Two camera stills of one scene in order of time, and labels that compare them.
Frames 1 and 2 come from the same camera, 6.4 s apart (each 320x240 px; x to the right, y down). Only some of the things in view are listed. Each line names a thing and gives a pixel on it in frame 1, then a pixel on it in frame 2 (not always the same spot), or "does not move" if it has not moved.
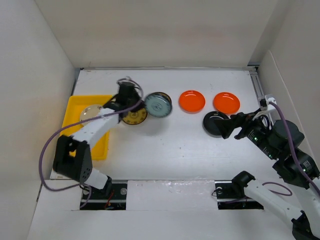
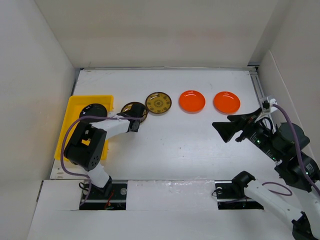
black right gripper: (226, 126) does not move
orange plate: (226, 102) does not move
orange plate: (192, 102) does not move
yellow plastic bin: (76, 105) does not move
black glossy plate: (209, 125) to (92, 109)
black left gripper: (139, 106) to (136, 130)
